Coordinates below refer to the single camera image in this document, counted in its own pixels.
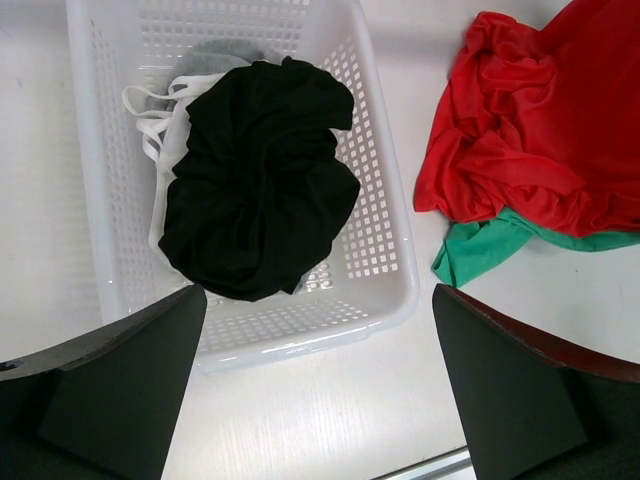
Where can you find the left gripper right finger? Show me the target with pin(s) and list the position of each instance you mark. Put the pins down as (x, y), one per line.
(533, 405)

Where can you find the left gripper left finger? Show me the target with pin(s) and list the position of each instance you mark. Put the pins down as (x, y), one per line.
(103, 405)

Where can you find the black tank top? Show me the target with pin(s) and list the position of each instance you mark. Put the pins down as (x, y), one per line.
(260, 195)

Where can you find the red tank top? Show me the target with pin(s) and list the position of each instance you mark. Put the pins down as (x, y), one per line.
(541, 121)

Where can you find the white tank top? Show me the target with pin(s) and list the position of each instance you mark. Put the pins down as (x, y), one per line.
(164, 137)

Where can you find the grey tank top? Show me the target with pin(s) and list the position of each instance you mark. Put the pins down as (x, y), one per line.
(211, 58)

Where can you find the green tank top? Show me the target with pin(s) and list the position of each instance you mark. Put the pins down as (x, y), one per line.
(472, 249)

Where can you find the white plastic basket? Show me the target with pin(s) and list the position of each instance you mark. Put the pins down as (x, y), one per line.
(368, 283)

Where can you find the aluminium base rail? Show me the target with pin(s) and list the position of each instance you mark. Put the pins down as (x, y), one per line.
(453, 465)

